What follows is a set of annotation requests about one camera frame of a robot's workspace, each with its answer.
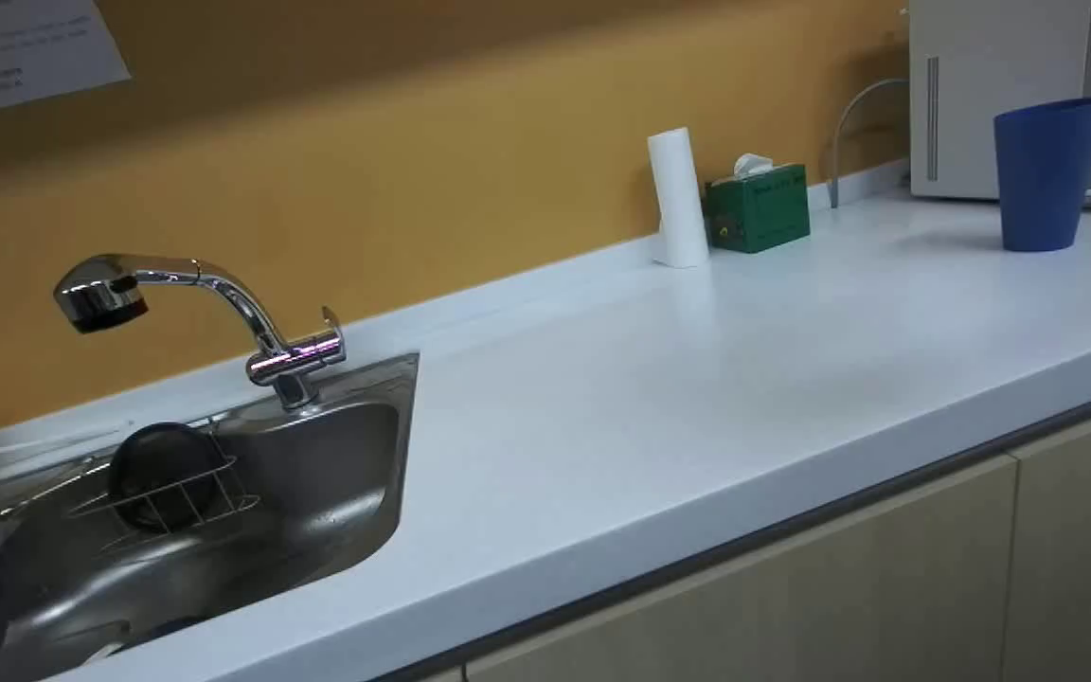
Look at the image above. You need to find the blue plastic cup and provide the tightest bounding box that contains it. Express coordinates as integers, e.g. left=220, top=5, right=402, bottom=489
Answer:
left=993, top=96, right=1091, bottom=255

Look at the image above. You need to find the white coffee machine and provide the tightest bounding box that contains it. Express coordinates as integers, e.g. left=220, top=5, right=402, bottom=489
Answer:
left=904, top=0, right=1091, bottom=215

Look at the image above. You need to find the green tissue box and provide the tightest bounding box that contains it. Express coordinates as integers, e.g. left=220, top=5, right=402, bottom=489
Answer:
left=702, top=164, right=815, bottom=259

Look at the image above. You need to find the white tissue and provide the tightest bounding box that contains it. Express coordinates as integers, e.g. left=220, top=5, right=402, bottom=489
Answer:
left=731, top=148, right=778, bottom=183

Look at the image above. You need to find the chrome sink faucet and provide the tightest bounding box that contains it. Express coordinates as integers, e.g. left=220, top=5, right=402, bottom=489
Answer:
left=51, top=251, right=353, bottom=418

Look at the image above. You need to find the stainless steel sink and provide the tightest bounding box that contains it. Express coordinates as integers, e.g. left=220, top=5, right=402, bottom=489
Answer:
left=0, top=348, right=424, bottom=682

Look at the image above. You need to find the beige wide cabinet door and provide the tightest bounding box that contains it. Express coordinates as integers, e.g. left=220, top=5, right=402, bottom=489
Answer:
left=461, top=452, right=1019, bottom=682

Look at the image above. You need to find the white paper notice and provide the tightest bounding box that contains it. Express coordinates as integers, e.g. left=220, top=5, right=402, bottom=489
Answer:
left=0, top=0, right=135, bottom=126

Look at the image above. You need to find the grey cable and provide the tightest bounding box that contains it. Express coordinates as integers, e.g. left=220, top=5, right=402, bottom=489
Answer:
left=824, top=73, right=913, bottom=211

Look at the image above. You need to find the wire sponge rack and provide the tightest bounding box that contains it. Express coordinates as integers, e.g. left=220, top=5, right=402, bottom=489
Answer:
left=66, top=452, right=267, bottom=538

